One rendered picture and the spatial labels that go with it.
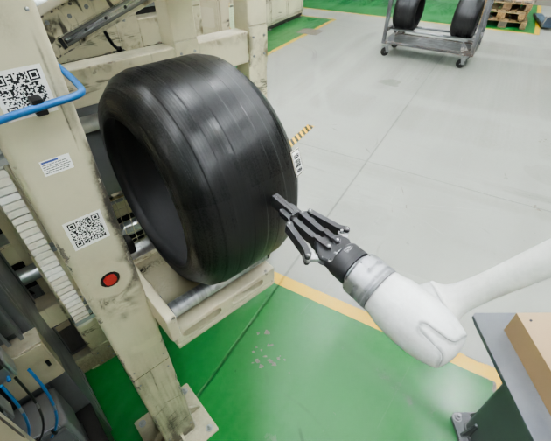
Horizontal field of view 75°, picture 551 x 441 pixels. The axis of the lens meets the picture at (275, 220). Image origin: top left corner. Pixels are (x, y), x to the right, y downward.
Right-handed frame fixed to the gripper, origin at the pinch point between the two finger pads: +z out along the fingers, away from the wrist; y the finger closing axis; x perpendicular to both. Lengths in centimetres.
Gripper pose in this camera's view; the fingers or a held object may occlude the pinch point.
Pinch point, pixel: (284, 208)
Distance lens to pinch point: 78.0
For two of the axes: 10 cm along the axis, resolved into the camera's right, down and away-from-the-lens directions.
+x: -0.9, 6.8, 7.3
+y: -7.5, 4.3, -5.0
